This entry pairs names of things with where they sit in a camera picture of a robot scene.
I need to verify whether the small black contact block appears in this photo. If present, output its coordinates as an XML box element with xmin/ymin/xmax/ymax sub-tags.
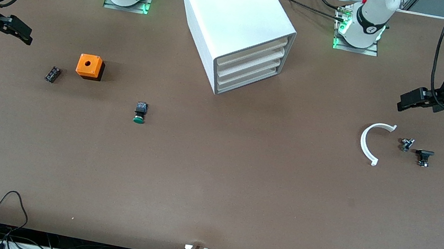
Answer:
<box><xmin>44</xmin><ymin>65</ymin><xmax>62</xmax><ymax>84</ymax></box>

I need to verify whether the small black bracket component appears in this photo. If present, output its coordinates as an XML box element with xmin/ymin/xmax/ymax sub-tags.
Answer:
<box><xmin>414</xmin><ymin>148</ymin><xmax>435</xmax><ymax>169</ymax></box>

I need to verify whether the green push button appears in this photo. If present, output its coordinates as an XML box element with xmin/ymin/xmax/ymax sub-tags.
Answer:
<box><xmin>132</xmin><ymin>101</ymin><xmax>149</xmax><ymax>125</ymax></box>

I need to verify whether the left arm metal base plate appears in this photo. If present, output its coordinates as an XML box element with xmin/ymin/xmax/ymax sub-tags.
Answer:
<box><xmin>331</xmin><ymin>0</ymin><xmax>385</xmax><ymax>57</ymax></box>

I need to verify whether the looped black cable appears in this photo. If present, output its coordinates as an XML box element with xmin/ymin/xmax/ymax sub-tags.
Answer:
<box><xmin>0</xmin><ymin>189</ymin><xmax>33</xmax><ymax>232</ymax></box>

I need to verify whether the white curved plastic arc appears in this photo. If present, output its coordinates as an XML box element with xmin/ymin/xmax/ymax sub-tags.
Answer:
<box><xmin>357</xmin><ymin>120</ymin><xmax>398</xmax><ymax>169</ymax></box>

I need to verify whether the orange box with hole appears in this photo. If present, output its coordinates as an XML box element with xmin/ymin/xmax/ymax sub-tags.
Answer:
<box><xmin>74</xmin><ymin>53</ymin><xmax>106</xmax><ymax>82</ymax></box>

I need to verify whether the small black silver component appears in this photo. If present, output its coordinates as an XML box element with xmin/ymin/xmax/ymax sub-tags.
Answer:
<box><xmin>398</xmin><ymin>136</ymin><xmax>416</xmax><ymax>153</ymax></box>

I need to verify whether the black cable on table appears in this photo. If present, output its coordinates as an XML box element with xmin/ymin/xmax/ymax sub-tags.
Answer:
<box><xmin>271</xmin><ymin>0</ymin><xmax>353</xmax><ymax>23</ymax></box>

